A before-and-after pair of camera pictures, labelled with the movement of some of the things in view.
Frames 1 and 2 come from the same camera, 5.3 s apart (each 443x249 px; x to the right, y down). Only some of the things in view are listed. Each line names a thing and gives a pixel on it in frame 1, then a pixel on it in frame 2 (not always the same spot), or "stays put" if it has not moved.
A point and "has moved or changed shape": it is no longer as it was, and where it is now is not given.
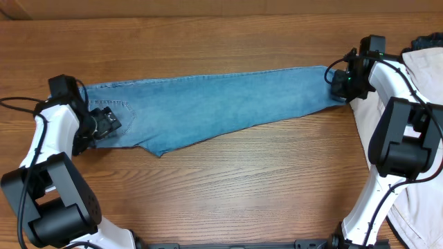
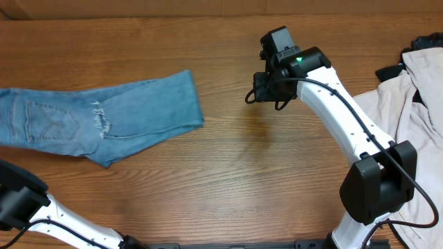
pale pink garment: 417,216 stays put
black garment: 434,40 stays put
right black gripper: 336,90 to 261,95
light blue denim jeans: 165,116 has moved or changed shape
